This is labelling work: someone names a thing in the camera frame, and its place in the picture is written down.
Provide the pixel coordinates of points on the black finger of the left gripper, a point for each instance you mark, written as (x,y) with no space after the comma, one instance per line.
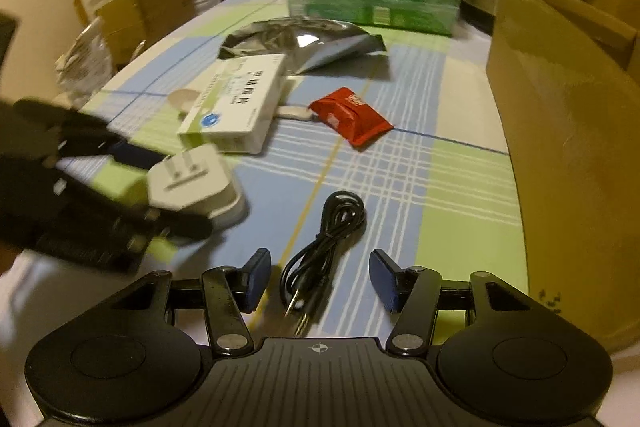
(152,221)
(136,156)

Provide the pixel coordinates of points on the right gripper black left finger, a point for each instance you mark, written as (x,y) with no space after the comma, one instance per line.
(229,293)

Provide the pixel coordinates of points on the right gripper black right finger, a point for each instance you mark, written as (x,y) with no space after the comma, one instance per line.
(412,294)

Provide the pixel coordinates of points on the white power adapter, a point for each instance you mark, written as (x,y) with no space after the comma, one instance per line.
(198,181)

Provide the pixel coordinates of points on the silver foil bag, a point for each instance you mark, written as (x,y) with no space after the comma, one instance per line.
(308,43)

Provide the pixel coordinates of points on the white plastic bag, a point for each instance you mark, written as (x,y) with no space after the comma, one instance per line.
(86,67)

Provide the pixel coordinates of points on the long white medicine box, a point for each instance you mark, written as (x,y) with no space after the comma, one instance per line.
(237,104)

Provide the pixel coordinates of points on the cardboard boxes on floor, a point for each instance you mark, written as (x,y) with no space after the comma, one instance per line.
(131,26)

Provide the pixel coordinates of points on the checked tablecloth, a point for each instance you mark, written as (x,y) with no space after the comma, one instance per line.
(438,188)

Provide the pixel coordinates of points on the red snack packet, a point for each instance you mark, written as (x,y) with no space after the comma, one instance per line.
(351,117)

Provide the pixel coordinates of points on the open brown cardboard box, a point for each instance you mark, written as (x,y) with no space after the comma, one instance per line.
(565,78)

